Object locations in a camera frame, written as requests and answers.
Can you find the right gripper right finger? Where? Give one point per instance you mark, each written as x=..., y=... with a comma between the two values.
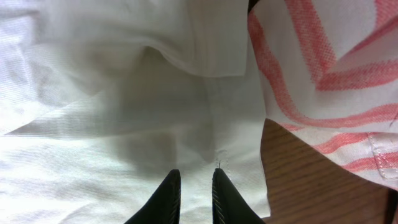
x=228, y=206

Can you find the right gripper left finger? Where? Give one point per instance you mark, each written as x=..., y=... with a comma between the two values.
x=163, y=207

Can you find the white shirt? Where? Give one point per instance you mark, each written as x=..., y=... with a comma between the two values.
x=100, y=99

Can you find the red striped white garment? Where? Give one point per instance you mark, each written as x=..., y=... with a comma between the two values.
x=329, y=73

